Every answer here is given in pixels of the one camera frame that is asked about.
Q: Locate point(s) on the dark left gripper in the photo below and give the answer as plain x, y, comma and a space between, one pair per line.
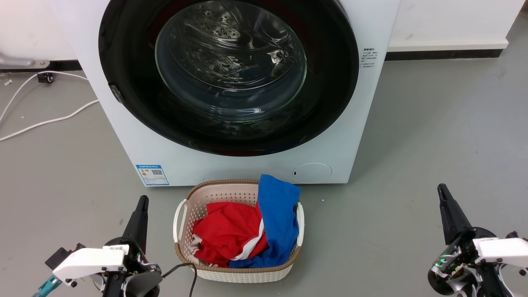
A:
140, 264

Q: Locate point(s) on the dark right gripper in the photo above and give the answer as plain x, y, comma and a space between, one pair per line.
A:
453, 268

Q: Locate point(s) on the black round glass washer door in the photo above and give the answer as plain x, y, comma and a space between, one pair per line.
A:
128, 111

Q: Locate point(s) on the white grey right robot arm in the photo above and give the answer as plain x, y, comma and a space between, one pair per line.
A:
515, 282

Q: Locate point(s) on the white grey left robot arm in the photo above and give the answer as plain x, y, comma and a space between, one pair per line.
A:
140, 286

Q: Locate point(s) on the white front-load washing machine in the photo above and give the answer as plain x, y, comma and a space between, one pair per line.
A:
231, 169

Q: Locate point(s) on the blue energy label sticker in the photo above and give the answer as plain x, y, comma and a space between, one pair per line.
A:
152, 175

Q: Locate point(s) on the red garment with white stripe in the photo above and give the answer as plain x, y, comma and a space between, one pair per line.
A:
227, 231

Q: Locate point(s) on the cream plastic laundry basket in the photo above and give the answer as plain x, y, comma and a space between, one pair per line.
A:
243, 274

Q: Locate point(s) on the blue garment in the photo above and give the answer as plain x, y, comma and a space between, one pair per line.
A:
278, 214

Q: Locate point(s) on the round white filter cover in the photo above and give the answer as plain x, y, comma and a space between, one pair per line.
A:
312, 172

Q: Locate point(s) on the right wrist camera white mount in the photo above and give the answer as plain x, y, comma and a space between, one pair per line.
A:
505, 249

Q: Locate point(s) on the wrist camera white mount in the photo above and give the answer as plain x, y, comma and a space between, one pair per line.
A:
505, 249
88, 262

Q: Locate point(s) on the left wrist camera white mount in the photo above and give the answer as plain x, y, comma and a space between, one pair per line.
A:
88, 262

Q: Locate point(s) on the small black wall plug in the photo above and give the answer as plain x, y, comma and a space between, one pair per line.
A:
45, 77

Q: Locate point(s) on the grey metal bracket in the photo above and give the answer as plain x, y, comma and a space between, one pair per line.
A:
20, 62

